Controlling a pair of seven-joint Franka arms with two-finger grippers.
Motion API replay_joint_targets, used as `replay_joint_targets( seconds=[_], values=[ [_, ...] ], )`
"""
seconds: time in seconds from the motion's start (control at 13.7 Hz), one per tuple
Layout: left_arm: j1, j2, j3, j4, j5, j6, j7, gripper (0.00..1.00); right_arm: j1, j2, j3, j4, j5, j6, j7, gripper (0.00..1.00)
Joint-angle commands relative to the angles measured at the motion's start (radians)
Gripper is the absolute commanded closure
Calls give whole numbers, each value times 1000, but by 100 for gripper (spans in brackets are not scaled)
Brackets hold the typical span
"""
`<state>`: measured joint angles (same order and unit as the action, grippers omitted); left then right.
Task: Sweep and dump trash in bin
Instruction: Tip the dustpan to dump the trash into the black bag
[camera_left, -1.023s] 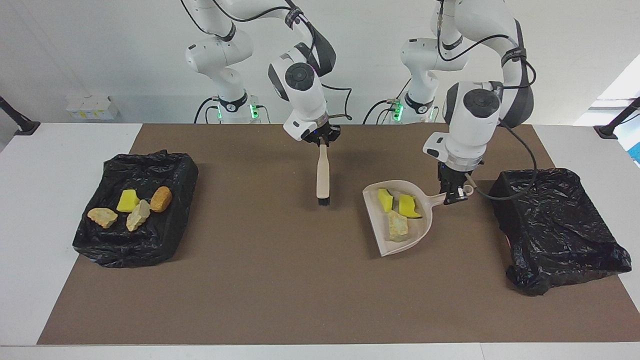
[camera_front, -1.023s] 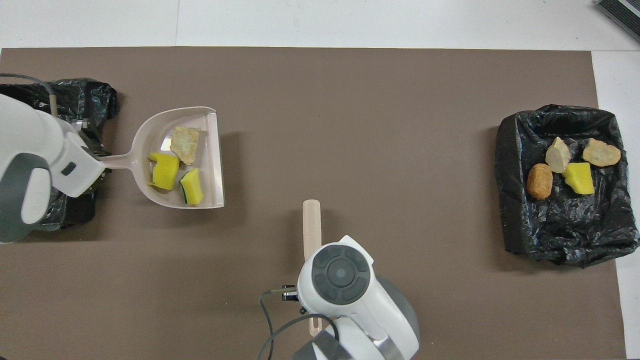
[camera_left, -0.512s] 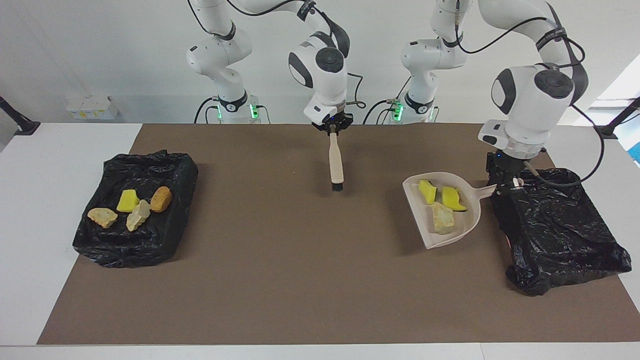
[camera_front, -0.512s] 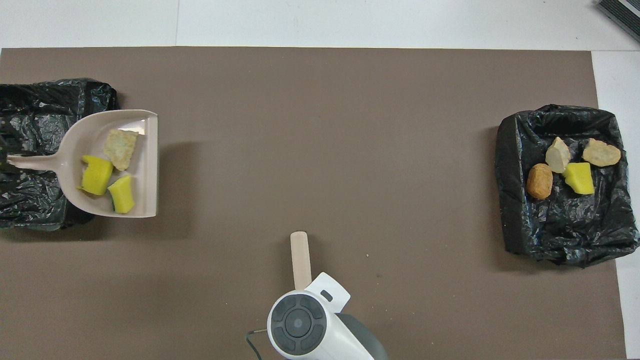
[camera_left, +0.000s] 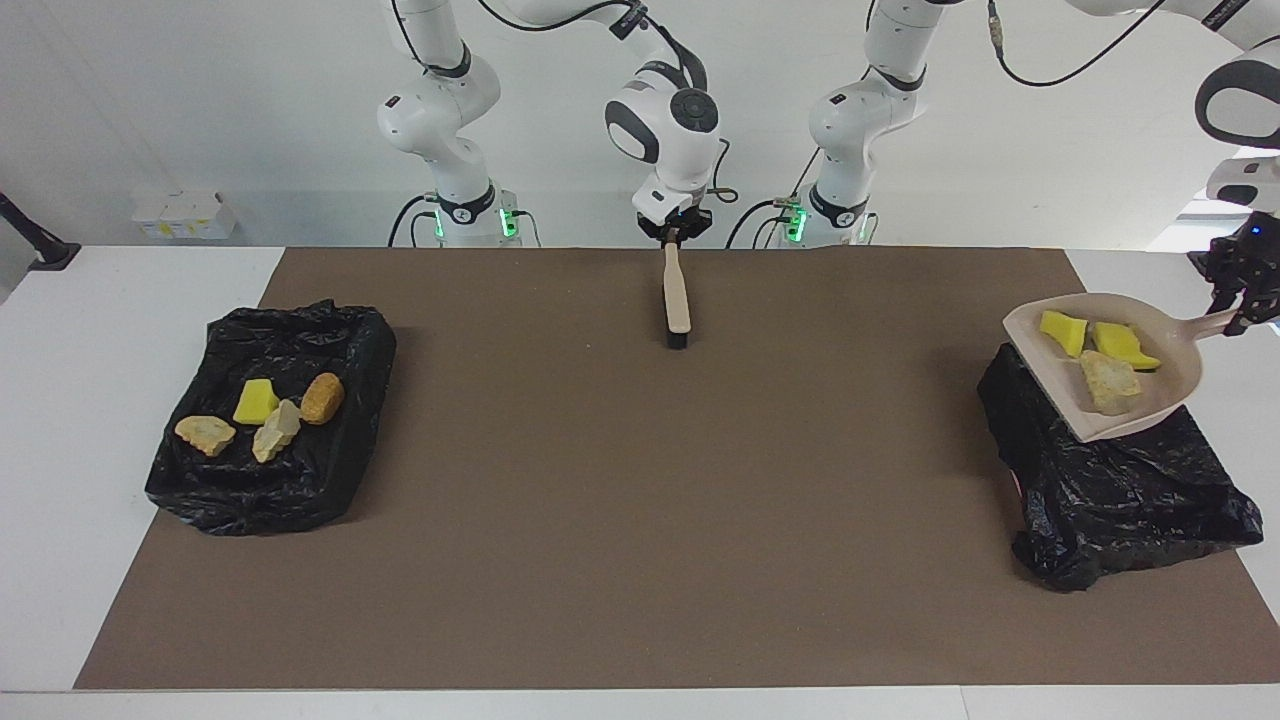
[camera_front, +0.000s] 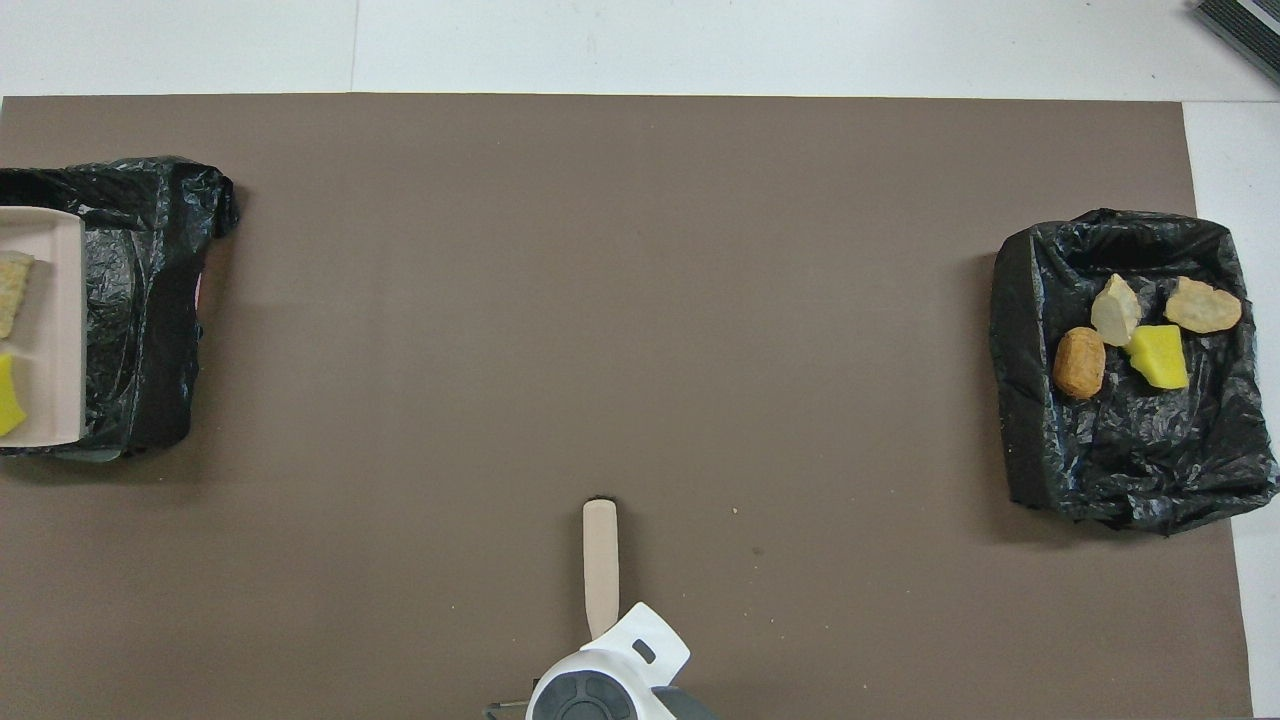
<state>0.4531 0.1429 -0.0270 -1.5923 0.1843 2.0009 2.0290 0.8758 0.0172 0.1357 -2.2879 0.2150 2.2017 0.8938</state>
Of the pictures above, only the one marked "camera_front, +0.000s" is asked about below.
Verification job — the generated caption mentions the beige hand brush black bristles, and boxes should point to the beige hand brush black bristles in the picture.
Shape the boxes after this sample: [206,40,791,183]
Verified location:
[582,495,620,641]

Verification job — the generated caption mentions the brown round bread roll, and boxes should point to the brown round bread roll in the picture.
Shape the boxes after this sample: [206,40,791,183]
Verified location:
[1052,326,1107,400]

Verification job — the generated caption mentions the pale cream bread piece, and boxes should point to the pale cream bread piece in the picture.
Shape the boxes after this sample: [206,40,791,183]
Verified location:
[1090,273,1143,348]

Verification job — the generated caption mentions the yellow sponge chunk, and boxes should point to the yellow sponge chunk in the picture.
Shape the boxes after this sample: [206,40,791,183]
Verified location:
[1126,324,1190,391]

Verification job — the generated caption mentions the tan bread piece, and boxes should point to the tan bread piece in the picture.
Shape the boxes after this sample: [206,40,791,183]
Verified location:
[1163,276,1243,335]

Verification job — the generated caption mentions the beige plastic dustpan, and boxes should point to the beige plastic dustpan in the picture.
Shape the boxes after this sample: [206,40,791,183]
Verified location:
[0,206,87,449]

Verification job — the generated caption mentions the large pale bread chunk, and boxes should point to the large pale bread chunk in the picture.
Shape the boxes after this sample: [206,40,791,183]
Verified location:
[0,251,36,341]

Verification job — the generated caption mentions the curved yellow sponge piece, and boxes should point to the curved yellow sponge piece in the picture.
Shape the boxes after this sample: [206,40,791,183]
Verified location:
[0,352,28,438]

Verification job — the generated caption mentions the black bag lined bin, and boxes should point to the black bag lined bin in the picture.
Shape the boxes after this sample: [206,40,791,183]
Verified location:
[0,155,241,463]
[990,208,1280,537]

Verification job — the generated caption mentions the brown table mat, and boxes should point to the brown table mat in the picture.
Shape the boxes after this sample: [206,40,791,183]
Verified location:
[0,93,1254,720]

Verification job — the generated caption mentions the dark grey ribbed object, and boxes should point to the dark grey ribbed object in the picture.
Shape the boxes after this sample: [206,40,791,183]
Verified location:
[1192,0,1280,86]

